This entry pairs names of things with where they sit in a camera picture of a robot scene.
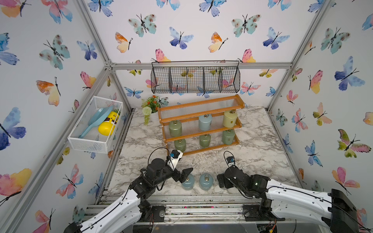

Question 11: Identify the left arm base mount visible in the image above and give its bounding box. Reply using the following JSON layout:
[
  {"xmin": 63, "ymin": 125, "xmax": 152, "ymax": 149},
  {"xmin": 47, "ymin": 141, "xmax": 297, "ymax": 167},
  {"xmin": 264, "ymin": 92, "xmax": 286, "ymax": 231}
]
[{"xmin": 139, "ymin": 199, "xmax": 166, "ymax": 223}]

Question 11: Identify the green canister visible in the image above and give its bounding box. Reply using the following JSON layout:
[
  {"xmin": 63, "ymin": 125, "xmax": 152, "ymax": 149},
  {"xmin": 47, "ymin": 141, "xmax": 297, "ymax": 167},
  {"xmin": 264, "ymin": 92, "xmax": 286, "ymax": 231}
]
[
  {"xmin": 169, "ymin": 120, "xmax": 182, "ymax": 137},
  {"xmin": 222, "ymin": 129, "xmax": 236, "ymax": 145},
  {"xmin": 174, "ymin": 139, "xmax": 187, "ymax": 152},
  {"xmin": 199, "ymin": 134, "xmax": 211, "ymax": 148}
]

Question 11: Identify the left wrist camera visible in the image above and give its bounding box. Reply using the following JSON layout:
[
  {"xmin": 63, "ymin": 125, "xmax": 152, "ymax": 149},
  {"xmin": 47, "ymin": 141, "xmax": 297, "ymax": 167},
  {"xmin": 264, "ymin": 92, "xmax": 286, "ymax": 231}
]
[{"xmin": 166, "ymin": 150, "xmax": 183, "ymax": 171}]

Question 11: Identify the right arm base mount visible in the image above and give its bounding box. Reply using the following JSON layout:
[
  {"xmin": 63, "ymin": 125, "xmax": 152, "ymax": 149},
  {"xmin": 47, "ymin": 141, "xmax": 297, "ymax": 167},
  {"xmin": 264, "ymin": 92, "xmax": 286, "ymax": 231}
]
[{"xmin": 242, "ymin": 199, "xmax": 285, "ymax": 221}]

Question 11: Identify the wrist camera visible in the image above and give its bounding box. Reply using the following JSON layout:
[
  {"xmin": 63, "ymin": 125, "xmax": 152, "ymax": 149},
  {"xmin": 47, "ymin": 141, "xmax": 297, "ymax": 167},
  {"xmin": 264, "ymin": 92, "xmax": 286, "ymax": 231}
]
[
  {"xmin": 166, "ymin": 150, "xmax": 183, "ymax": 171},
  {"xmin": 225, "ymin": 156, "xmax": 236, "ymax": 167}
]

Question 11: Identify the light blue dustpan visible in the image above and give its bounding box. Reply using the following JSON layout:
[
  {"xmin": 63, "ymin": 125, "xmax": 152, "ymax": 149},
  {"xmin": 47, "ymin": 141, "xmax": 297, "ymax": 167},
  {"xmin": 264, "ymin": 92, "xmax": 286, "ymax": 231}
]
[{"xmin": 79, "ymin": 106, "xmax": 114, "ymax": 138}]

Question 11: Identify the artificial flower plant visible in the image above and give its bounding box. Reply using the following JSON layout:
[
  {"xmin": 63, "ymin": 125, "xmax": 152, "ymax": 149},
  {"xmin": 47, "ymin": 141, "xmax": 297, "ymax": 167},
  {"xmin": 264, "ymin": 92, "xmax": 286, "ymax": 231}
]
[{"xmin": 141, "ymin": 95, "xmax": 161, "ymax": 125}]

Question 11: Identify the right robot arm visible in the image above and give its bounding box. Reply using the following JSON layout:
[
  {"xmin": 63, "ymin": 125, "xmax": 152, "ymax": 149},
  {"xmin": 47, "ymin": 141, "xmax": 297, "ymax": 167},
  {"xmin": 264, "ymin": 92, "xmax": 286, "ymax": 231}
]
[{"xmin": 217, "ymin": 165, "xmax": 359, "ymax": 233}]

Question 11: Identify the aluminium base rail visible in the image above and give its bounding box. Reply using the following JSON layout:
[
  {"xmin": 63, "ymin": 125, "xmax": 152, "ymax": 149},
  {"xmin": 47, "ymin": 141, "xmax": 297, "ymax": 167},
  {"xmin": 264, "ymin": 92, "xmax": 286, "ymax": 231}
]
[{"xmin": 81, "ymin": 194, "xmax": 330, "ymax": 225}]

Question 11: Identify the blue canister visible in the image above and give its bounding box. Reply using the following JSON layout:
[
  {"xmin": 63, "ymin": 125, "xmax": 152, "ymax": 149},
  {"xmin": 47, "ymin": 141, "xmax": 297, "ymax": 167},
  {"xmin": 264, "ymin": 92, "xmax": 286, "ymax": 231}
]
[
  {"xmin": 182, "ymin": 174, "xmax": 195, "ymax": 190},
  {"xmin": 199, "ymin": 173, "xmax": 214, "ymax": 191},
  {"xmin": 199, "ymin": 114, "xmax": 212, "ymax": 131}
]

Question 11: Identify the wooden three-tier shelf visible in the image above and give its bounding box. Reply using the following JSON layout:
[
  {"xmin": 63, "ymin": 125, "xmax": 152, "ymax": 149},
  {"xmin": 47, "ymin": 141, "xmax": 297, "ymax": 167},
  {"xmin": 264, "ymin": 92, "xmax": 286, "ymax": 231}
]
[{"xmin": 158, "ymin": 94, "xmax": 245, "ymax": 155}]

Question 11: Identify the white mesh wall basket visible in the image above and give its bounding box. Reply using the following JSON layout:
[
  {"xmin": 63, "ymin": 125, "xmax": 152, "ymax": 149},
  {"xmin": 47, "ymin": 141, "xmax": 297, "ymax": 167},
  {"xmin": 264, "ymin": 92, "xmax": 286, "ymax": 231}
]
[{"xmin": 68, "ymin": 96, "xmax": 123, "ymax": 153}]

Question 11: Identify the yellow bottle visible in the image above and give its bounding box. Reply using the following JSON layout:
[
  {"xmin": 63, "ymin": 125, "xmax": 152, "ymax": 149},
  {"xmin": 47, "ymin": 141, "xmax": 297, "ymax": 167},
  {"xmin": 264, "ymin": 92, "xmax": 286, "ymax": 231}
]
[{"xmin": 98, "ymin": 111, "xmax": 119, "ymax": 136}]

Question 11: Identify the yellow-green canister middle right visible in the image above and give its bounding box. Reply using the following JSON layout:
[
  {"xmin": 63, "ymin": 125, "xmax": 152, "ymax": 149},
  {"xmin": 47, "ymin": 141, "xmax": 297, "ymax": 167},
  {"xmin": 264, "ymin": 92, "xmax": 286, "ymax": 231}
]
[{"xmin": 223, "ymin": 110, "xmax": 238, "ymax": 128}]

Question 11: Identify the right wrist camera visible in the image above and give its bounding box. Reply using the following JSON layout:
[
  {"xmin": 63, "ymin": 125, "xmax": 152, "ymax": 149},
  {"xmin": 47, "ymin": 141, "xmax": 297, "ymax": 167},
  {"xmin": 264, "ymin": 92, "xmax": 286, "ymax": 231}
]
[{"xmin": 225, "ymin": 156, "xmax": 236, "ymax": 167}]

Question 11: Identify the black wire wall basket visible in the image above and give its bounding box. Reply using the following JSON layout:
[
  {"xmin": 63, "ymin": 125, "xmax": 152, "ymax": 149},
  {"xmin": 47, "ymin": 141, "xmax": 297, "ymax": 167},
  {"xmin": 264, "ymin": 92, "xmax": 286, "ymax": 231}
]
[{"xmin": 150, "ymin": 60, "xmax": 241, "ymax": 94}]

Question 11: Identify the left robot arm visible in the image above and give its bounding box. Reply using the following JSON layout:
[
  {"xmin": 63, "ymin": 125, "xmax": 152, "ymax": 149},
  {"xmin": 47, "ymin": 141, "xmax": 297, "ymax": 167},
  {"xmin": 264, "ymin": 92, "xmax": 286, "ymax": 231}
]
[{"xmin": 64, "ymin": 158, "xmax": 193, "ymax": 233}]

